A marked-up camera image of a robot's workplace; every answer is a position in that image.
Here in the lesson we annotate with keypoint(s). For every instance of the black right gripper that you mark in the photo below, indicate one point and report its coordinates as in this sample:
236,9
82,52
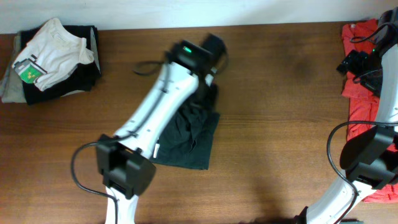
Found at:
352,63

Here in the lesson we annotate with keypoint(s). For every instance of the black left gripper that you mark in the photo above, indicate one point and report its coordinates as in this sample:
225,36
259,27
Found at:
215,91

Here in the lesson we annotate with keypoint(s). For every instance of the dark green Nike t-shirt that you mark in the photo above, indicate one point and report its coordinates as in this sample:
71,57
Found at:
187,140

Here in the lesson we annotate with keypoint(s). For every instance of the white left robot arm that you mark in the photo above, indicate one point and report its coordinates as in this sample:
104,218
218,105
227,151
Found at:
184,82

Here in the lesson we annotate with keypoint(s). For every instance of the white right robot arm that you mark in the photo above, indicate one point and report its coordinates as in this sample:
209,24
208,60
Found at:
366,163

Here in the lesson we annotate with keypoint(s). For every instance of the red t-shirt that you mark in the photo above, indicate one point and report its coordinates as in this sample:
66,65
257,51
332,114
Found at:
363,105

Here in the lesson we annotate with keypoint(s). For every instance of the black folded garment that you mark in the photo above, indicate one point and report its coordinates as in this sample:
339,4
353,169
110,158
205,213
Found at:
83,78

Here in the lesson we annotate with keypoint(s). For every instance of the white folded t-shirt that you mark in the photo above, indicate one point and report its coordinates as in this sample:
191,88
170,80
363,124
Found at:
51,55

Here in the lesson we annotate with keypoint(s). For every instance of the grey folded garment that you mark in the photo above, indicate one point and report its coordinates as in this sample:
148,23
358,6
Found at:
11,85

